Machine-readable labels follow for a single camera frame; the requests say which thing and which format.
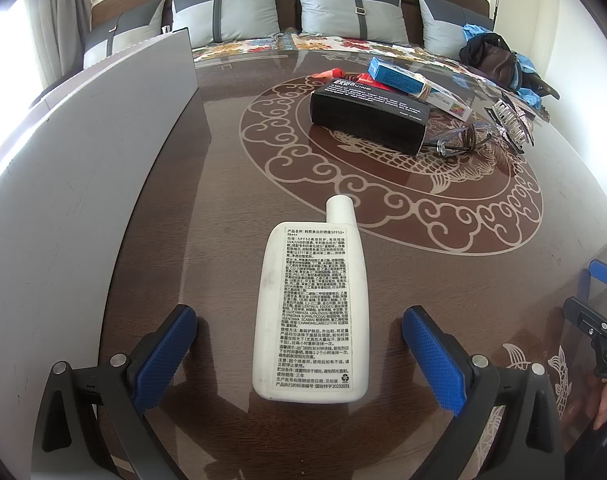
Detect black cloth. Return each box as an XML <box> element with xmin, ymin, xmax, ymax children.
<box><xmin>458</xmin><ymin>34</ymin><xmax>507</xmax><ymax>63</ymax></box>

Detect white storage box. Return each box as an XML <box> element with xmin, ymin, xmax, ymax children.
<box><xmin>0</xmin><ymin>27</ymin><xmax>200</xmax><ymax>480</ymax></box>

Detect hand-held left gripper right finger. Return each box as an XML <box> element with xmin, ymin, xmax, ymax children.
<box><xmin>402</xmin><ymin>306</ymin><xmax>567</xmax><ymax>480</ymax></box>

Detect silver hair claw clip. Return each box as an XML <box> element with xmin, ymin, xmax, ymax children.
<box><xmin>485</xmin><ymin>92</ymin><xmax>535</xmax><ymax>155</ymax></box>

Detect white lotion bottle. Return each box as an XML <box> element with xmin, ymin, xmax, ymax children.
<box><xmin>251</xmin><ymin>194</ymin><xmax>368</xmax><ymax>403</ymax></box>

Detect grey strapped cushion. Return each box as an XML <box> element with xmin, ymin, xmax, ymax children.
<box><xmin>171</xmin><ymin>0</ymin><xmax>283</xmax><ymax>48</ymax></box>
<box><xmin>416</xmin><ymin>0</ymin><xmax>495</xmax><ymax>58</ymax></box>
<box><xmin>82</xmin><ymin>0</ymin><xmax>168</xmax><ymax>70</ymax></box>
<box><xmin>290</xmin><ymin>0</ymin><xmax>410</xmax><ymax>47</ymax></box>

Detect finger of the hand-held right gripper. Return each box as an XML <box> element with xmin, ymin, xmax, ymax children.
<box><xmin>587</xmin><ymin>222</ymin><xmax>607</xmax><ymax>295</ymax></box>
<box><xmin>563</xmin><ymin>296</ymin><xmax>607</xmax><ymax>343</ymax></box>

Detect tinted eyeglasses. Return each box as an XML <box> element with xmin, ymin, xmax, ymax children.
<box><xmin>423</xmin><ymin>119</ymin><xmax>499</xmax><ymax>157</ymax></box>

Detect grey curtain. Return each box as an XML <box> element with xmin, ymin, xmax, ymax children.
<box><xmin>21</xmin><ymin>0</ymin><xmax>92</xmax><ymax>106</ymax></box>

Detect brown patterned desktop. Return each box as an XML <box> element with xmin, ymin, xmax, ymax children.
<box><xmin>98</xmin><ymin>42</ymin><xmax>607</xmax><ymax>480</ymax></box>

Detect blue white cream box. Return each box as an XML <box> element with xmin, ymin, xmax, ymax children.
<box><xmin>367</xmin><ymin>56</ymin><xmax>473</xmax><ymax>122</ymax></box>

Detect clear plastic document sleeve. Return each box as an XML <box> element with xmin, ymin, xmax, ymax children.
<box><xmin>454</xmin><ymin>67</ymin><xmax>551</xmax><ymax>123</ymax></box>

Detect red candy packet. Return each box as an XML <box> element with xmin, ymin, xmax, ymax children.
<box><xmin>316</xmin><ymin>66</ymin><xmax>380</xmax><ymax>86</ymax></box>

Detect black cardboard box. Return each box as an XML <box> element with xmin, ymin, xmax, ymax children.
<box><xmin>309</xmin><ymin>77</ymin><xmax>431</xmax><ymax>156</ymax></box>

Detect floral blanket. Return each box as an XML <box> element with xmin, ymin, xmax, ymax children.
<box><xmin>191</xmin><ymin>32</ymin><xmax>554</xmax><ymax>121</ymax></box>

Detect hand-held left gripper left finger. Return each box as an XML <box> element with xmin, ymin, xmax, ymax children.
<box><xmin>34</xmin><ymin>304</ymin><xmax>198</xmax><ymax>480</ymax></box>

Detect light blue cloth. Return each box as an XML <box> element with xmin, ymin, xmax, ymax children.
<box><xmin>513</xmin><ymin>52</ymin><xmax>540</xmax><ymax>106</ymax></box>
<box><xmin>462</xmin><ymin>22</ymin><xmax>494</xmax><ymax>43</ymax></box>

